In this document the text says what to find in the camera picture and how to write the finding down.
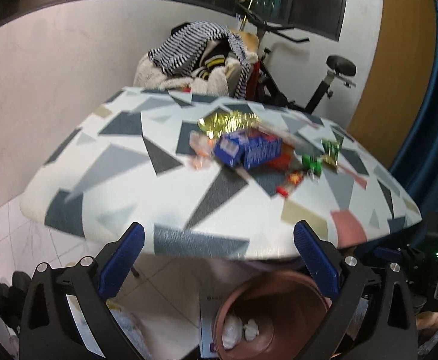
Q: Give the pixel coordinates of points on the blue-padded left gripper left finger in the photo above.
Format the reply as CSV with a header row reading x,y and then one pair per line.
x,y
47,327

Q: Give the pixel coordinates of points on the gold foil wrapper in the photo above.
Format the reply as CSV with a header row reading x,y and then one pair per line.
x,y
219,123

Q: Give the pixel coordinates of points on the green gold snack packet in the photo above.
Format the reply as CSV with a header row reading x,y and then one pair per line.
x,y
331,153

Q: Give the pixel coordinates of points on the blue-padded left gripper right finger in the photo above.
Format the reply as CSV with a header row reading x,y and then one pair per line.
x,y
388,330

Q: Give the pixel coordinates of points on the red snack wrapper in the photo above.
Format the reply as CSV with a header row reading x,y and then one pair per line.
x,y
283,161

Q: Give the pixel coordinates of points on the crumpled white tissue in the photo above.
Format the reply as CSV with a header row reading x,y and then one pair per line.
x,y
234,330

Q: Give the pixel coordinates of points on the striped black white garment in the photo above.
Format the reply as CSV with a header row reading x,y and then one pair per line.
x,y
179,53

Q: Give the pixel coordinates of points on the green candy wrapper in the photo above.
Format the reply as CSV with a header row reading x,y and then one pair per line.
x,y
311,165

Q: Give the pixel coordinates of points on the red lighter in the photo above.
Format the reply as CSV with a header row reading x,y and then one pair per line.
x,y
292,180

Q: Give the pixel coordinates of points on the brown round trash bin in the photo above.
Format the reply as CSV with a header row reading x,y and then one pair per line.
x,y
286,306

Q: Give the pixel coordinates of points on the cream fluffy blanket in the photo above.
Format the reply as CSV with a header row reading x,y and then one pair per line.
x,y
217,75

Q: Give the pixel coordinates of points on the orange clear plastic wrapper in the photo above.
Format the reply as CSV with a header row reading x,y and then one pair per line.
x,y
203,148

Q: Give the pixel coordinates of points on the geometric patterned ironing board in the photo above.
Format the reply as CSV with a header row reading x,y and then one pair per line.
x,y
131,161

